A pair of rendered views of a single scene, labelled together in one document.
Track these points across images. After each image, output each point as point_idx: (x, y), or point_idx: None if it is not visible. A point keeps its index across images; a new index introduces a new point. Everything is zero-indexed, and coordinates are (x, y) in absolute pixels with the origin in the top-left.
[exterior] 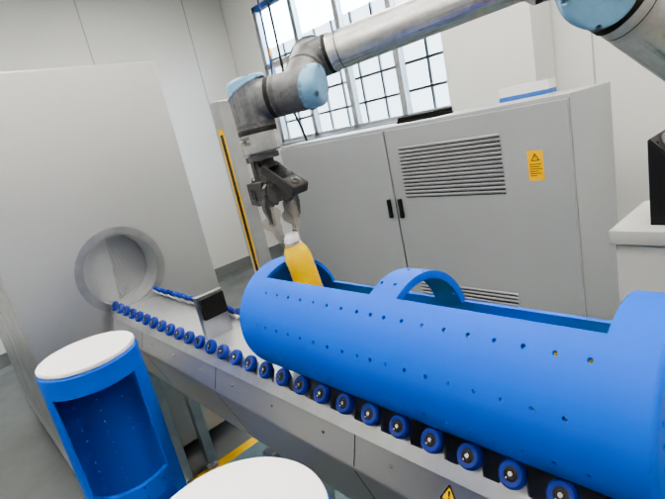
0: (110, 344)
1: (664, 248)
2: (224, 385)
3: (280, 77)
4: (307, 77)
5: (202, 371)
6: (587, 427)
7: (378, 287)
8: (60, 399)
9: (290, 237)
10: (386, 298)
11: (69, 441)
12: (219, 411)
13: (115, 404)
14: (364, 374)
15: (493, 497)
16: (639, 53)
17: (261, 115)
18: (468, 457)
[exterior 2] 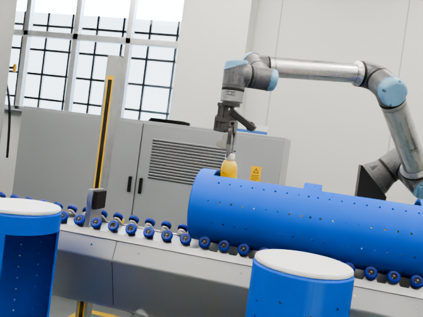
0: (38, 204)
1: None
2: (126, 255)
3: (261, 69)
4: (276, 75)
5: (94, 246)
6: (420, 235)
7: (306, 186)
8: (17, 233)
9: (233, 155)
10: (315, 190)
11: (0, 275)
12: (74, 290)
13: None
14: (303, 226)
15: (360, 285)
16: (393, 121)
17: (244, 83)
18: None
